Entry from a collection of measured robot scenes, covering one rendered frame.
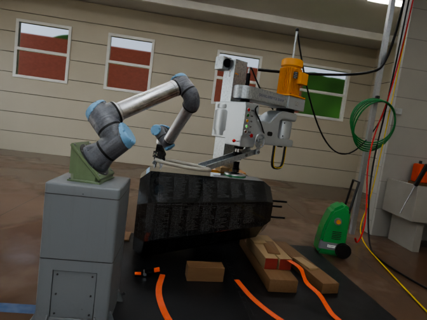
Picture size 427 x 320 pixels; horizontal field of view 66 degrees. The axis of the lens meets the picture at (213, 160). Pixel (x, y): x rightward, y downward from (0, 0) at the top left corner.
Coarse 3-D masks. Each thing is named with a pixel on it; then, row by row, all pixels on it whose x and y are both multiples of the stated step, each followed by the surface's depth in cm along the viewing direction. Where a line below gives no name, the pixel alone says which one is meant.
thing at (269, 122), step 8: (256, 112) 312; (264, 112) 353; (272, 112) 346; (280, 112) 343; (288, 112) 352; (264, 120) 339; (272, 120) 335; (288, 120) 354; (256, 128) 320; (264, 128) 328; (272, 128) 336; (264, 136) 330; (272, 136) 338; (264, 144) 334; (272, 144) 342; (280, 144) 349; (288, 144) 359; (256, 152) 328
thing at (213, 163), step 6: (246, 150) 337; (252, 150) 327; (258, 150) 328; (222, 156) 316; (228, 156) 321; (234, 156) 311; (240, 156) 316; (246, 156) 321; (204, 162) 301; (210, 162) 307; (216, 162) 297; (222, 162) 302; (228, 162) 307
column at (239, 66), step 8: (232, 64) 374; (240, 64) 375; (224, 72) 384; (232, 72) 374; (240, 72) 377; (224, 80) 384; (232, 80) 373; (240, 80) 379; (224, 88) 383; (232, 88) 373; (224, 96) 383; (232, 96) 375; (216, 144) 391; (224, 144) 380; (216, 152) 391; (224, 152) 381
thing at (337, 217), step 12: (348, 192) 382; (336, 204) 375; (324, 216) 382; (336, 216) 364; (348, 216) 365; (324, 228) 369; (336, 228) 365; (324, 240) 367; (336, 240) 366; (324, 252) 372; (336, 252) 363; (348, 252) 361
